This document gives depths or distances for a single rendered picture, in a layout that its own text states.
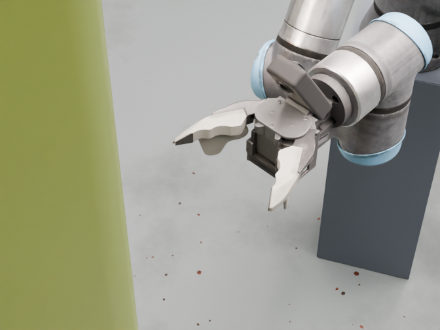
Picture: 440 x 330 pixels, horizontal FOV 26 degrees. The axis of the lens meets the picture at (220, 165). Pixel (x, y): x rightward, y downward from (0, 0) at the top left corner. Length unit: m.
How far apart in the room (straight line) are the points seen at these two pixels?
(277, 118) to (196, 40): 1.71
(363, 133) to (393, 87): 0.11
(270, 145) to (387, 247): 1.07
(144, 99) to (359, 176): 0.82
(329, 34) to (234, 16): 1.58
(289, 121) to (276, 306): 1.10
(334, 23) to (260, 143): 0.26
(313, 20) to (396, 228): 0.89
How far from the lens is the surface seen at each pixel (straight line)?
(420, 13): 1.78
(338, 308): 2.20
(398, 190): 2.05
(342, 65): 1.19
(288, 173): 1.08
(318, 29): 1.34
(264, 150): 1.16
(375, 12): 1.84
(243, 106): 1.15
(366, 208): 2.11
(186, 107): 2.61
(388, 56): 1.23
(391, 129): 1.32
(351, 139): 1.34
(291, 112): 1.14
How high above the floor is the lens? 1.80
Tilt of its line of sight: 47 degrees down
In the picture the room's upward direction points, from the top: straight up
